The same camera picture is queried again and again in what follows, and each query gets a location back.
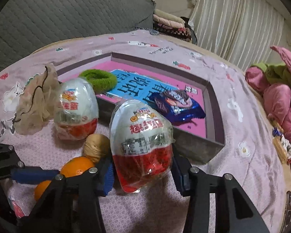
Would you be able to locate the pink quilted duvet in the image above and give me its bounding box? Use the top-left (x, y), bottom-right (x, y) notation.
top-left (245, 46), bottom-right (291, 168)

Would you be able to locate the brown walnut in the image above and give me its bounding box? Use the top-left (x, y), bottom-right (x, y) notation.
top-left (83, 134), bottom-right (110, 165)

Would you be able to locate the grey quilted headboard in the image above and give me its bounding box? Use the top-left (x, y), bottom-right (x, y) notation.
top-left (0, 0), bottom-right (156, 72)

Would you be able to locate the blue white surprise egg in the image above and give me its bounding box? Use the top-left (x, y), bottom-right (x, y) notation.
top-left (53, 78), bottom-right (99, 140)

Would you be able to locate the small blue snack wrapper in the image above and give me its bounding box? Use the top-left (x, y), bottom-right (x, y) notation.
top-left (272, 127), bottom-right (283, 137)

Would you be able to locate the stack of folded blankets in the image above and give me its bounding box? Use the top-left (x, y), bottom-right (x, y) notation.
top-left (153, 9), bottom-right (193, 43)

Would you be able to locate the white floral scrunchie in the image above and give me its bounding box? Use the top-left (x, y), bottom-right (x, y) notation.
top-left (281, 135), bottom-right (291, 160)

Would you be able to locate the green fuzzy ring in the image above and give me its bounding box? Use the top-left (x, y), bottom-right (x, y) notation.
top-left (78, 68), bottom-right (118, 95)

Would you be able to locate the green blanket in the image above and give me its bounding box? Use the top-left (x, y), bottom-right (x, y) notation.
top-left (250, 63), bottom-right (291, 87)

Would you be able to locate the orange tangerine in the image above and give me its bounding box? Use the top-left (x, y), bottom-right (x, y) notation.
top-left (34, 180), bottom-right (51, 201)
top-left (60, 156), bottom-right (94, 178)

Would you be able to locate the blue Oreo cookie packet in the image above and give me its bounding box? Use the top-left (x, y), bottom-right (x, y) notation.
top-left (149, 90), bottom-right (206, 123)

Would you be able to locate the wrapped biscuit packet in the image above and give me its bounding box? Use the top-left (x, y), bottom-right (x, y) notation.
top-left (270, 119), bottom-right (288, 163)

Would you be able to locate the white striped curtain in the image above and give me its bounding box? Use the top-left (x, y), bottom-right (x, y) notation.
top-left (189, 0), bottom-right (284, 70)

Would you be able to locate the shallow grey cardboard box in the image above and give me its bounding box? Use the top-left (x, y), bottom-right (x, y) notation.
top-left (57, 53), bottom-right (225, 163)

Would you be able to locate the beige mesh drawstring bag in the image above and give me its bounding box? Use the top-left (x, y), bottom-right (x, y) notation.
top-left (13, 64), bottom-right (59, 135)

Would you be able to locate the red white surprise egg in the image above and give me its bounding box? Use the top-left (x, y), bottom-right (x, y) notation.
top-left (110, 99), bottom-right (174, 193)

